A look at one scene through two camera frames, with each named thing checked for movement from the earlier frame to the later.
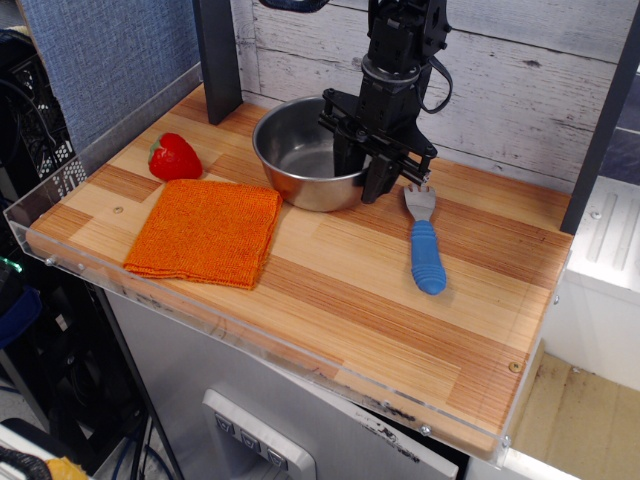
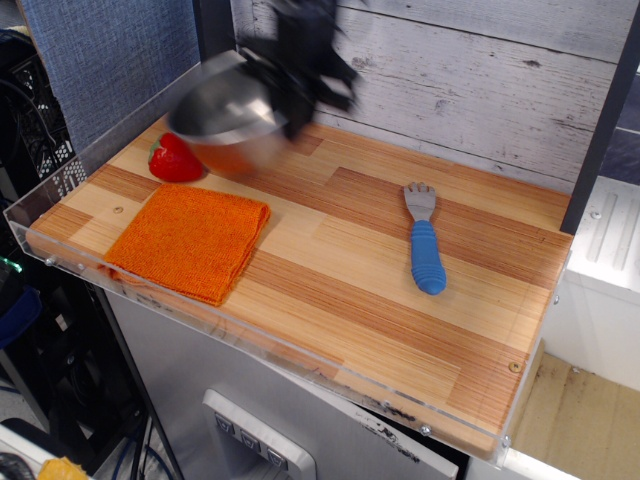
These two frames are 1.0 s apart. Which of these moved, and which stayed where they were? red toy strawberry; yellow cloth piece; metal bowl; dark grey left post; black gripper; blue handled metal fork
Moved: metal bowl; black gripper
Stayed: blue handled metal fork; dark grey left post; red toy strawberry; yellow cloth piece
